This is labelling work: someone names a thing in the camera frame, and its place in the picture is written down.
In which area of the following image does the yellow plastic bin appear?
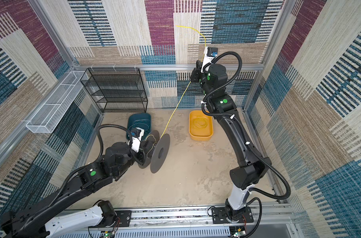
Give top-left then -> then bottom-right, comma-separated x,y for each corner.
189,110 -> 214,141

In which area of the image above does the black wire mesh shelf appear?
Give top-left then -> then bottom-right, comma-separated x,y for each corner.
80,67 -> 148,113

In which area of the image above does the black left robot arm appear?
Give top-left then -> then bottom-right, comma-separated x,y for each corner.
1,124 -> 159,238

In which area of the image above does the teal plastic bin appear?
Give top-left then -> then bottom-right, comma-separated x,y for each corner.
128,113 -> 151,139

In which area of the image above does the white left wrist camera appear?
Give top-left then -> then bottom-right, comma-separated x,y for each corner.
131,128 -> 144,153

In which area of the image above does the green cable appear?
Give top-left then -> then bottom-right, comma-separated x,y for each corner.
129,118 -> 151,133

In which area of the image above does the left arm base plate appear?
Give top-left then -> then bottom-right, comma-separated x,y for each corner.
91,210 -> 132,229

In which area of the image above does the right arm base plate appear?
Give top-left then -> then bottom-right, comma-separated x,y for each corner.
207,206 -> 254,224

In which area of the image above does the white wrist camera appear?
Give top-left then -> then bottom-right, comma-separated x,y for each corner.
131,128 -> 144,153
201,47 -> 218,73

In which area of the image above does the grey perforated cable spool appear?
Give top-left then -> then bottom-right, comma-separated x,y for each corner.
138,130 -> 170,174

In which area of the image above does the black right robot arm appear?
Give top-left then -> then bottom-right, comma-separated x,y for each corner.
190,47 -> 291,223

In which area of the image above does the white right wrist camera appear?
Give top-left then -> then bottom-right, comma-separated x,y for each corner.
201,47 -> 218,73

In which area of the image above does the yellow cable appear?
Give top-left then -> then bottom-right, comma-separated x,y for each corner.
192,116 -> 209,130
144,25 -> 208,158

